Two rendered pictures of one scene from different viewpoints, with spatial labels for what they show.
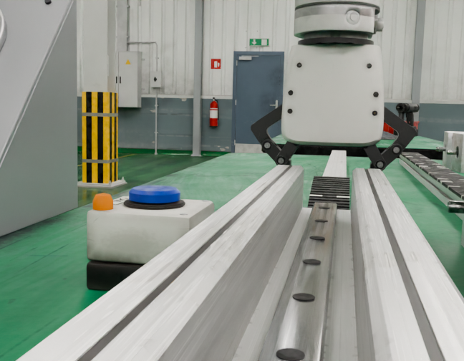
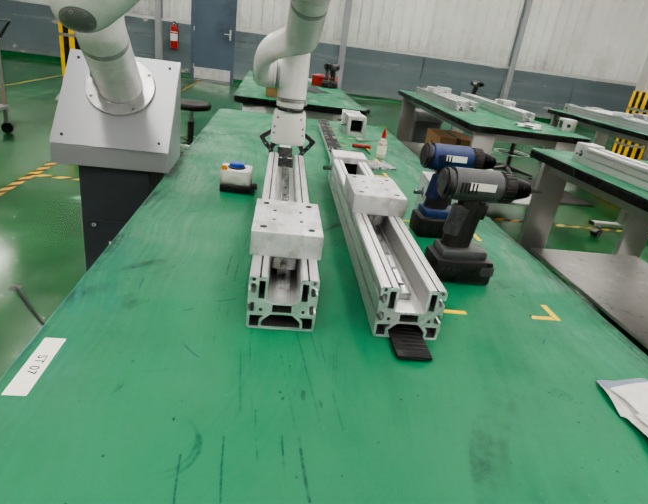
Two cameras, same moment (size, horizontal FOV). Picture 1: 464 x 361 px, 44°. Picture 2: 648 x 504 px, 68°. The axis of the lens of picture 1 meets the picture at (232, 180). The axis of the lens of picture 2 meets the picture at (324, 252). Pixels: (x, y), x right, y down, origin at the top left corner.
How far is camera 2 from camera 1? 90 cm
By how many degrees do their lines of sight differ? 24
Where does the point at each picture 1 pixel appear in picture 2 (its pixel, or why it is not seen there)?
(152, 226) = (239, 175)
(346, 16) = (294, 104)
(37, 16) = (166, 76)
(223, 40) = not seen: outside the picture
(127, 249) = (232, 181)
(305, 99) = (279, 129)
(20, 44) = (163, 90)
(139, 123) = not seen: hidden behind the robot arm
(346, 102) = (293, 131)
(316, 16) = (284, 102)
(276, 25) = not seen: outside the picture
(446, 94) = (367, 41)
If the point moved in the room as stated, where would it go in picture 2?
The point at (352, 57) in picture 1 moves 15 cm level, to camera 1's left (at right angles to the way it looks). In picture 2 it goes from (295, 116) to (243, 112)
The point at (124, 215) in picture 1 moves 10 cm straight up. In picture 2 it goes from (232, 171) to (234, 133)
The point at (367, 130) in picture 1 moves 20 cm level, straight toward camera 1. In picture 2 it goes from (299, 141) to (298, 156)
